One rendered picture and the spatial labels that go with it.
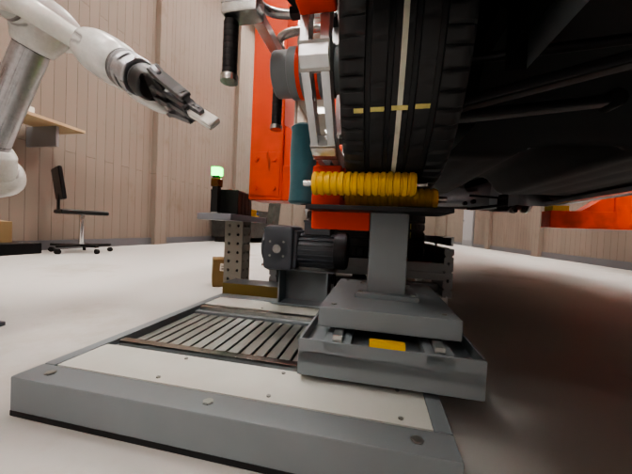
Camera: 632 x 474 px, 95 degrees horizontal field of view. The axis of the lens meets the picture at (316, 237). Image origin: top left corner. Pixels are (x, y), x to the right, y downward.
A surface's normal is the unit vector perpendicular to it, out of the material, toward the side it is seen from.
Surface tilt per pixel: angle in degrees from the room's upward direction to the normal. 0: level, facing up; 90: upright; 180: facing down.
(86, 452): 0
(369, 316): 90
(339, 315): 90
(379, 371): 90
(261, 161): 90
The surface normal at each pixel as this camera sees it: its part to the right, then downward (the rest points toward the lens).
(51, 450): 0.04, -1.00
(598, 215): -0.21, 0.02
